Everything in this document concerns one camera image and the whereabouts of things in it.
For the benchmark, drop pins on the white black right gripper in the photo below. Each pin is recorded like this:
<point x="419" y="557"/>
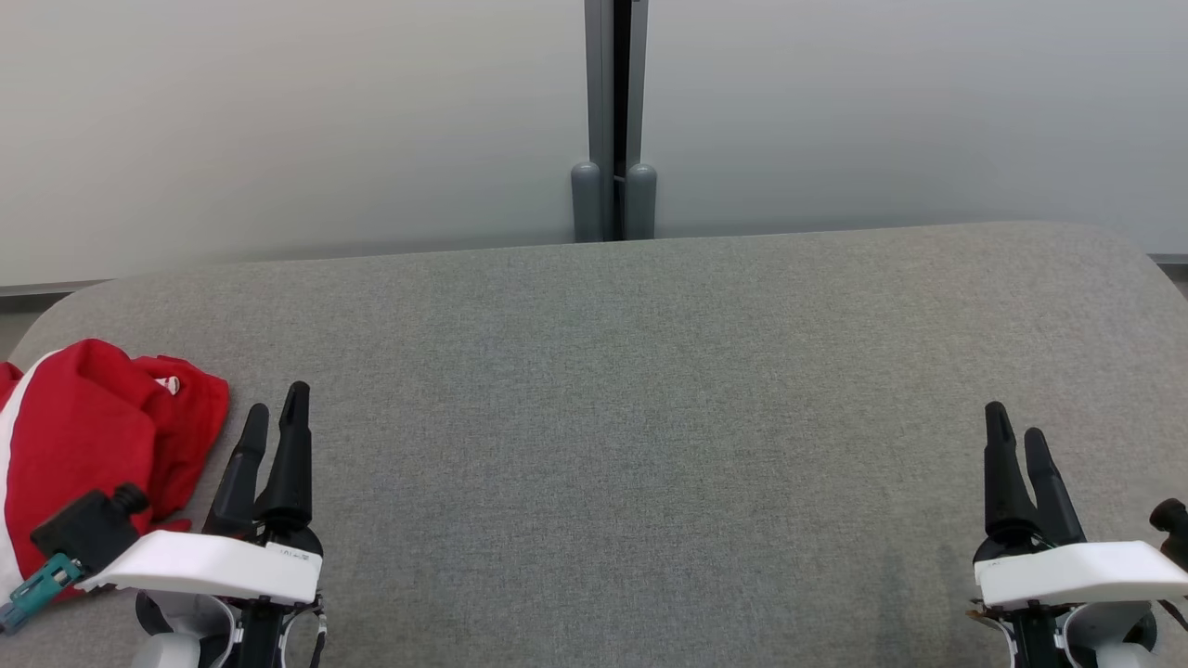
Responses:
<point x="1077" y="571"/>

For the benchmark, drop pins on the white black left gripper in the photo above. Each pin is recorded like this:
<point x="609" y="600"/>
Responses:
<point x="213" y="564"/>

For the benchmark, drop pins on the red shorts with white stripe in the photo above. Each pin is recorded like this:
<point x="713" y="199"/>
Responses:
<point x="74" y="445"/>

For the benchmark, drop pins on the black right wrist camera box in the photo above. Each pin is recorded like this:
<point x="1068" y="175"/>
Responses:
<point x="1174" y="529"/>

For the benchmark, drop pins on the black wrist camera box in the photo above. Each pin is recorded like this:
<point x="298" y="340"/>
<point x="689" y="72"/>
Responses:
<point x="88" y="529"/>
<point x="1174" y="529"/>

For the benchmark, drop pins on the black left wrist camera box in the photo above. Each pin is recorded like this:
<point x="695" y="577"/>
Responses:
<point x="88" y="529"/>

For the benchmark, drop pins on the grey partition post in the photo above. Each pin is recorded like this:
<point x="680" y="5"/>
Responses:
<point x="603" y="111"/>

